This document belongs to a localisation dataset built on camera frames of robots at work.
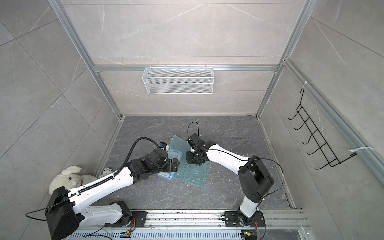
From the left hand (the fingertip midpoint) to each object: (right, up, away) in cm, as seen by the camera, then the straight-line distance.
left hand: (174, 161), depth 79 cm
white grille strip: (+7, -33, -9) cm, 35 cm away
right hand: (+8, -1, +7) cm, 10 cm away
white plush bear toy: (-49, -6, -9) cm, 50 cm away
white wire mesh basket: (0, +51, +21) cm, 55 cm away
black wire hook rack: (+66, +5, -21) cm, 70 cm away
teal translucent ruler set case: (+10, -10, +8) cm, 16 cm away
